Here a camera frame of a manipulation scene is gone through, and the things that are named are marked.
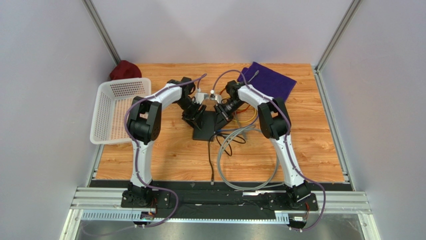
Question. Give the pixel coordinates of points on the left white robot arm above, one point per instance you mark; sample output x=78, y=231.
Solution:
x=143, y=126

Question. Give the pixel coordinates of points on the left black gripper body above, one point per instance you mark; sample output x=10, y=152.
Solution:
x=190, y=108

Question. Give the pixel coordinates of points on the dark red cloth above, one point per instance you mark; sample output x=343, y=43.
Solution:
x=125, y=70

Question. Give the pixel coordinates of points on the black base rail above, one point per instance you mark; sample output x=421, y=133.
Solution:
x=205, y=200

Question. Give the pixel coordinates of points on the black network switch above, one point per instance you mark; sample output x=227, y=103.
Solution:
x=209, y=126

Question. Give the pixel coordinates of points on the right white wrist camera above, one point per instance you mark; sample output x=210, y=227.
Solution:
x=213, y=96

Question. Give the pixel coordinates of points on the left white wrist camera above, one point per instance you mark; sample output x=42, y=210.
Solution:
x=199, y=97

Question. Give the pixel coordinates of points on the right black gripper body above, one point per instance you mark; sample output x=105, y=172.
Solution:
x=219, y=113

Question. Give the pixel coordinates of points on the aluminium frame rail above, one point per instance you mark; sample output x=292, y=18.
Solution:
x=104, y=204

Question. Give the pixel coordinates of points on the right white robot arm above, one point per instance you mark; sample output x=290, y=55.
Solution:
x=275, y=126

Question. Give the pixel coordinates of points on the white plastic basket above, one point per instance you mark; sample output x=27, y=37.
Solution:
x=113, y=99

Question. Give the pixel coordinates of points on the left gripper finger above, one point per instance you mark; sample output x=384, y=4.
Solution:
x=199, y=117
x=194, y=123

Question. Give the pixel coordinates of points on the purple cloth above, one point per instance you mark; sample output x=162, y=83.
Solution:
x=267, y=81

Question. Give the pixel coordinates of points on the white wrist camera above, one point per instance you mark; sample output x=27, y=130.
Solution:
x=199, y=97
x=213, y=96

